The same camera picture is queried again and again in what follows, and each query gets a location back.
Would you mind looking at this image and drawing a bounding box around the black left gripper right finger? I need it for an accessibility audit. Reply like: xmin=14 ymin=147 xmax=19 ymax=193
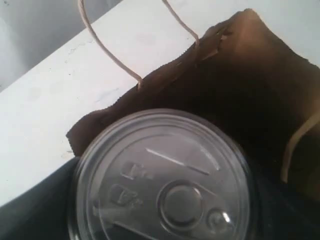
xmin=249 ymin=170 xmax=320 ymax=240

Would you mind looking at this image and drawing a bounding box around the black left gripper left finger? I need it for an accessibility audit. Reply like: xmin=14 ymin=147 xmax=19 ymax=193
xmin=0 ymin=157 xmax=78 ymax=240

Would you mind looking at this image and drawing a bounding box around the dark can silver lid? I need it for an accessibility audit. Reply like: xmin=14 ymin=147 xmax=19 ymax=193
xmin=67 ymin=109 xmax=258 ymax=240

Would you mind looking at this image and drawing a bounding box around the brown paper shopping bag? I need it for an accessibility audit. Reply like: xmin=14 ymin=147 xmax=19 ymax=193
xmin=66 ymin=8 xmax=320 ymax=199

